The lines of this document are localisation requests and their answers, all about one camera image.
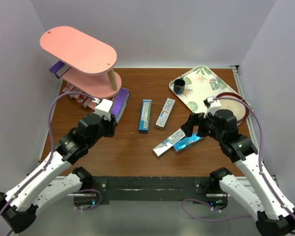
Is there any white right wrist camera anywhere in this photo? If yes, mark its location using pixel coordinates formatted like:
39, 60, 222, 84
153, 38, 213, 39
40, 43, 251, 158
203, 97, 222, 118

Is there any shiny blue toothpaste box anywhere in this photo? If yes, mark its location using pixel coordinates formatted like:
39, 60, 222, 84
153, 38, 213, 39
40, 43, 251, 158
173, 133, 204, 154

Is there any red toothpaste box behind shelf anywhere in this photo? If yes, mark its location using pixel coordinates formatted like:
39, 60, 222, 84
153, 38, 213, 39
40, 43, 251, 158
62, 83, 80, 93

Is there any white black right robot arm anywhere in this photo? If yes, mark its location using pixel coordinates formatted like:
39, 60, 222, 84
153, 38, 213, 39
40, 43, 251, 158
181, 109, 295, 236

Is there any aluminium frame rail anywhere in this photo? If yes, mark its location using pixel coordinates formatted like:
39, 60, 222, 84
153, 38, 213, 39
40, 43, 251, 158
230, 65, 245, 99

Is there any floral leaf print tray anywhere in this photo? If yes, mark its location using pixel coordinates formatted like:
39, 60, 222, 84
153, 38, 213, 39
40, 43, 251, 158
177, 65, 239, 113

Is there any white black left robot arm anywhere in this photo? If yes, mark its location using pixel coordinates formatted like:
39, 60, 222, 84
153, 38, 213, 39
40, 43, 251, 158
0, 113, 117, 234

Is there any silver R&O lower toothpaste box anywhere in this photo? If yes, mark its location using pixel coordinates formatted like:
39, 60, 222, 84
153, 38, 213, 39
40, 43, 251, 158
153, 129, 185, 157

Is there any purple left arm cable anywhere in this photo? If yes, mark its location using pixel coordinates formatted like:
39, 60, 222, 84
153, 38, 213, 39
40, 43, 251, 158
0, 92, 104, 236

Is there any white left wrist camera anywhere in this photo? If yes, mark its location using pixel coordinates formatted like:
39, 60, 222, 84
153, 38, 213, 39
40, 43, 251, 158
94, 99, 113, 121

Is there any red silver toothpaste box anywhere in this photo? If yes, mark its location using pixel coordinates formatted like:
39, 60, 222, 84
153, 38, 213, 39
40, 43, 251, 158
74, 93, 94, 109

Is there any pink three tier shelf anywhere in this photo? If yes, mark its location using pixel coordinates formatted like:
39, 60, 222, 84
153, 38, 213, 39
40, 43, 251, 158
39, 26, 122, 102

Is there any black front base bar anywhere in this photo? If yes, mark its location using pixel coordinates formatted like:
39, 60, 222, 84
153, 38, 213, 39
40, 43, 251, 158
82, 176, 228, 208

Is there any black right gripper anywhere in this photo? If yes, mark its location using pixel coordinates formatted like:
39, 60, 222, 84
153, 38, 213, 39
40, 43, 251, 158
181, 112, 224, 142

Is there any red rimmed beige plate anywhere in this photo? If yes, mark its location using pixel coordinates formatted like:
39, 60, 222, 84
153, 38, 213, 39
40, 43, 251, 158
216, 92, 250, 124

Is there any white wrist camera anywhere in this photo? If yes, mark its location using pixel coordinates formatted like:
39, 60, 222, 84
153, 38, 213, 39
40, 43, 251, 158
203, 97, 222, 118
94, 99, 113, 121

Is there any silver R&O sensitive toothpaste box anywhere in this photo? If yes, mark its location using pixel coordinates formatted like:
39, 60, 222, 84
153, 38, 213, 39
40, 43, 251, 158
155, 98, 175, 129

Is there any dark blue mug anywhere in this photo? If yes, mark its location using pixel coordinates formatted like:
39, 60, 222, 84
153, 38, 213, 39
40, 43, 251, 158
173, 79, 185, 95

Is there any purple toothpaste box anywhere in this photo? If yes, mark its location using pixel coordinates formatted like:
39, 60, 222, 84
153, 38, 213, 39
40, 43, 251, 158
49, 60, 71, 79
111, 88, 130, 123

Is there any blue green toothpaste box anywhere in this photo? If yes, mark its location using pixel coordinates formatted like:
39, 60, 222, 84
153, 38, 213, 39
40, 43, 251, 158
139, 99, 152, 133

